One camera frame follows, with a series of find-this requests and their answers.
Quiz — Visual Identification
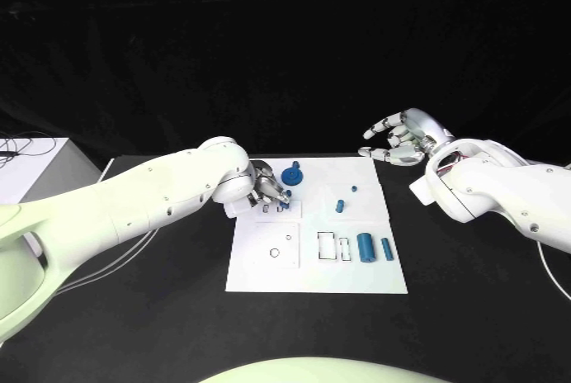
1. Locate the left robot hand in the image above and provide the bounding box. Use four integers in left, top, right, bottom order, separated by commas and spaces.
246, 159, 294, 208

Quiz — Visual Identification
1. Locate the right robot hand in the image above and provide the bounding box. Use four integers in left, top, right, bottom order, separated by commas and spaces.
356, 107, 457, 167

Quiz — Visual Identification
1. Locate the white task board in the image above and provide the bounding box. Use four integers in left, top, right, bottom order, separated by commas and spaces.
225, 158, 409, 295

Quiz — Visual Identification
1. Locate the blue gear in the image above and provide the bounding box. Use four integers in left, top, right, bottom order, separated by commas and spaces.
280, 168, 307, 186

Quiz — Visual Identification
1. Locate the thick blue cylinder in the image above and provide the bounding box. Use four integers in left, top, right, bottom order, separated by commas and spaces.
356, 232, 378, 263

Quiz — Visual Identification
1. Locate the white cabinet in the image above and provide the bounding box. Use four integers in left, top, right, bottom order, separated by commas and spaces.
0, 137, 104, 257

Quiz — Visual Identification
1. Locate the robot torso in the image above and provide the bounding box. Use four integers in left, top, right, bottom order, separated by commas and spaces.
199, 357, 450, 383

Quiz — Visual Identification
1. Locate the black cable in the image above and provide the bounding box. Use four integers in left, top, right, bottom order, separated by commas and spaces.
0, 130, 57, 169

